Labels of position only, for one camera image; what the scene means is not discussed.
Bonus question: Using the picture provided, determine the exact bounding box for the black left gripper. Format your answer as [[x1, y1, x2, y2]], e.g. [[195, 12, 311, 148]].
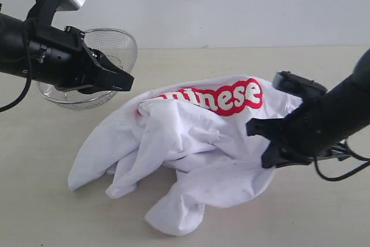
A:
[[29, 25, 134, 94]]

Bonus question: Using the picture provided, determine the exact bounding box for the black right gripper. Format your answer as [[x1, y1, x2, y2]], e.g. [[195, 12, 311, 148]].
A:
[[246, 105, 347, 169]]

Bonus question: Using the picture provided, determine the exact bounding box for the white t-shirt red Chinese logo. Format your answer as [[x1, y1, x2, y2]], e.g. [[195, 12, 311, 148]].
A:
[[68, 75, 301, 236]]

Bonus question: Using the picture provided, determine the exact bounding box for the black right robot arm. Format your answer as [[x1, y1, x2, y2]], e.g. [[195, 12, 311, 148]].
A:
[[246, 51, 369, 168]]

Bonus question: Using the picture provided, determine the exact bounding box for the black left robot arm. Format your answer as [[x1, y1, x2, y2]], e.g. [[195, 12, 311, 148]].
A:
[[1, 14, 134, 94]]

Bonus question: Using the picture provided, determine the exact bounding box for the metal wire mesh basket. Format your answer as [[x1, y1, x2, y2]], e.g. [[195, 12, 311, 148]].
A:
[[36, 28, 138, 110]]

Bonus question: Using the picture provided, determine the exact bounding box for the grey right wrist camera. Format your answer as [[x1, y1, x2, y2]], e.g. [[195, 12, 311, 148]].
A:
[[272, 71, 327, 101]]

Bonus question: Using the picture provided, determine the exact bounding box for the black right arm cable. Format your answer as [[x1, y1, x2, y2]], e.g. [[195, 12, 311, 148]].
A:
[[313, 139, 370, 182]]

